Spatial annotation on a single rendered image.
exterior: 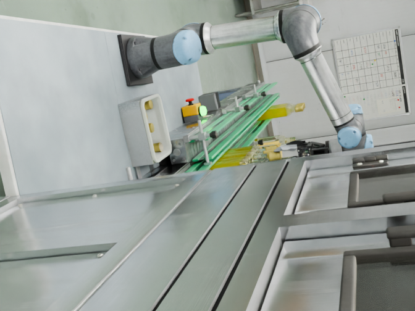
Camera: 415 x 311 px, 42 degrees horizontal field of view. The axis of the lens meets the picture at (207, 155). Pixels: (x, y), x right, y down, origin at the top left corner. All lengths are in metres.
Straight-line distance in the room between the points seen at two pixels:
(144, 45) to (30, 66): 0.58
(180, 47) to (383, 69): 6.14
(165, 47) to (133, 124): 0.29
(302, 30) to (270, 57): 6.16
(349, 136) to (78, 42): 0.92
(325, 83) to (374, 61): 6.03
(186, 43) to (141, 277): 1.33
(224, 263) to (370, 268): 0.16
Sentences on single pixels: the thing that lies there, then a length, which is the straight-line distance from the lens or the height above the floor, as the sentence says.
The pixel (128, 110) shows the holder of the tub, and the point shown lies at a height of 0.79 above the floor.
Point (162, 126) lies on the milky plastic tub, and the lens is 1.98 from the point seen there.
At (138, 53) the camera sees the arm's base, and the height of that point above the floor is 0.81.
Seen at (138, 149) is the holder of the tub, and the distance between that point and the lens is 1.86.
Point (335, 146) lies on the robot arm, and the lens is 2.03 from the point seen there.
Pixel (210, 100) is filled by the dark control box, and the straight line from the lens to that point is 2.65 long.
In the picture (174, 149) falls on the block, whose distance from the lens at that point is 2.02.
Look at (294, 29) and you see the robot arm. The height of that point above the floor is 1.35.
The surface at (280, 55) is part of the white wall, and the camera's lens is 7.93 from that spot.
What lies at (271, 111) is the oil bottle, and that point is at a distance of 3.23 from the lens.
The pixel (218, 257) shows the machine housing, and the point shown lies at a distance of 0.65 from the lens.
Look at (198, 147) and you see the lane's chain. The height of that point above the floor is 0.88.
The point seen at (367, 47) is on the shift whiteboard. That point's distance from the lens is 7.83.
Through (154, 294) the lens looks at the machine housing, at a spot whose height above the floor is 1.32.
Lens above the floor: 1.57
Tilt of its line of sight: 18 degrees down
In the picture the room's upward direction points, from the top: 82 degrees clockwise
